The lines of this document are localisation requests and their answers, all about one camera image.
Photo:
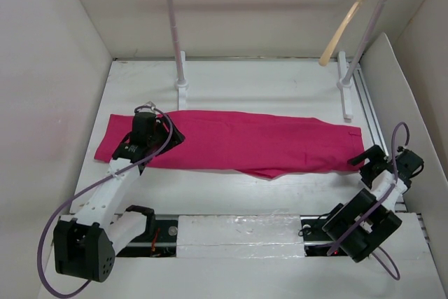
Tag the beige wooden hanger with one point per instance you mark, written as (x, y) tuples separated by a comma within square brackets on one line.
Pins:
[(330, 48)]

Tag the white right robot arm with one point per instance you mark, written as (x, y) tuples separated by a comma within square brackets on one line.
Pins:
[(361, 225)]

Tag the pink trousers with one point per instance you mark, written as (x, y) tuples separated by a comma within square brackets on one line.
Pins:
[(259, 144)]

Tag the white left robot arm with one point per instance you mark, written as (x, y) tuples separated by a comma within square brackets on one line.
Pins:
[(86, 245)]

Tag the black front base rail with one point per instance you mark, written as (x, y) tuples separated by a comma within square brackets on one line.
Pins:
[(222, 236)]

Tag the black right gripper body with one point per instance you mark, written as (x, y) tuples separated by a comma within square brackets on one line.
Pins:
[(367, 171)]

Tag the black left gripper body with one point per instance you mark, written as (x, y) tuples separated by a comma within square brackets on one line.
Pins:
[(158, 140)]

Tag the aluminium side rail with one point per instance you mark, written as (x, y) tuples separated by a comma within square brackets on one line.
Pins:
[(371, 113)]

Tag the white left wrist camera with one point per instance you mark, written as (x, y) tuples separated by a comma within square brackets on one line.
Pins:
[(148, 106)]

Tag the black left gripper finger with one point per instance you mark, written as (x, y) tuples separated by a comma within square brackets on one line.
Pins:
[(141, 165), (174, 137)]

